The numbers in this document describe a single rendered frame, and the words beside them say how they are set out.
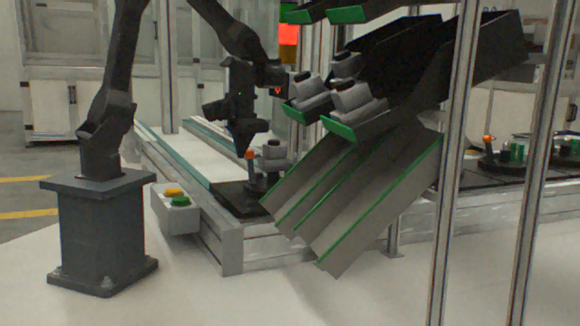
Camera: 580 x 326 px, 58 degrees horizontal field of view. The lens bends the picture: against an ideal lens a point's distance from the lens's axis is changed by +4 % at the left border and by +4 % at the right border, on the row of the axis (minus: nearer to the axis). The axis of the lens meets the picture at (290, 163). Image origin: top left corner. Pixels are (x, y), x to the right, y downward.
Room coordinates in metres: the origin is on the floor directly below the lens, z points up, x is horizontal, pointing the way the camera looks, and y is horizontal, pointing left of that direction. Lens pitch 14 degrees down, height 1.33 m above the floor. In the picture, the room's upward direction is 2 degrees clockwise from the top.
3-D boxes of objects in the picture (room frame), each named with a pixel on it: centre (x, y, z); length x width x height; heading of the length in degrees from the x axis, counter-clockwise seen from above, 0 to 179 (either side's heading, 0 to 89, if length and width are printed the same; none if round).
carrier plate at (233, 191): (1.16, 0.04, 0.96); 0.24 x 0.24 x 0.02; 26
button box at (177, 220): (1.14, 0.27, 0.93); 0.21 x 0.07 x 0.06; 26
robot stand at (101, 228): (0.93, 0.35, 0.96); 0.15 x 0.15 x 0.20; 67
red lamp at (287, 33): (1.38, 0.02, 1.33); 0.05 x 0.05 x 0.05
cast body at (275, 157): (1.16, 0.03, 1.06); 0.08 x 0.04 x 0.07; 116
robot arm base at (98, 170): (0.93, 0.35, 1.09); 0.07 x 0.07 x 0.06; 67
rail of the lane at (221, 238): (1.34, 0.30, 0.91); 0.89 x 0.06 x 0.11; 26
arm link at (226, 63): (1.12, 0.11, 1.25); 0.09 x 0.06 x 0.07; 128
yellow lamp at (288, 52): (1.38, 0.02, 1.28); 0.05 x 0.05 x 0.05
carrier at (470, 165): (1.48, -0.63, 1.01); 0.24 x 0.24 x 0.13; 26
